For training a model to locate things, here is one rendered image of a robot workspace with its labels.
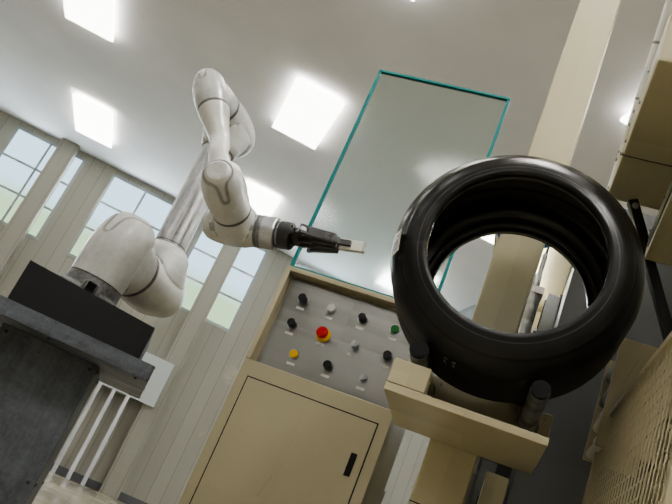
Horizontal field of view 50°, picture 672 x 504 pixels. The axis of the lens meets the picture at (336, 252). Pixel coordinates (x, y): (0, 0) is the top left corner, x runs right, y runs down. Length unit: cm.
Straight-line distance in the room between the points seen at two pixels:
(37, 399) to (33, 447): 11
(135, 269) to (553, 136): 134
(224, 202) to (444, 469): 89
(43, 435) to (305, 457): 86
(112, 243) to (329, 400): 89
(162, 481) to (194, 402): 130
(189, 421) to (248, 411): 978
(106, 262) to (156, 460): 1027
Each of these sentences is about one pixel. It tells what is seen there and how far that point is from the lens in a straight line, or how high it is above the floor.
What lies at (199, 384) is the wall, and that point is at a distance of 1230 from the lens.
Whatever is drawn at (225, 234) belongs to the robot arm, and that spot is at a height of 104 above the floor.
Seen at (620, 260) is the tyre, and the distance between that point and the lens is 176.
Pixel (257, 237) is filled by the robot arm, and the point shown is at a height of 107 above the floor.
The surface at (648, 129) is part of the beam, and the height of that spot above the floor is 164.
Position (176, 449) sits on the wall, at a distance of 1221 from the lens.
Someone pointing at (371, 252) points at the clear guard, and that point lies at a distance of 263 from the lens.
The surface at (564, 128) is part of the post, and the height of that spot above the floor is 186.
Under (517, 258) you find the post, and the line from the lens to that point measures 219.
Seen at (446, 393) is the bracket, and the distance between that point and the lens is 201.
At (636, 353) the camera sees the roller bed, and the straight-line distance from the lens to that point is 205.
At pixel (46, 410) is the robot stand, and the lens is 191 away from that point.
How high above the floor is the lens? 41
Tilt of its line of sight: 22 degrees up
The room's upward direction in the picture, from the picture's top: 24 degrees clockwise
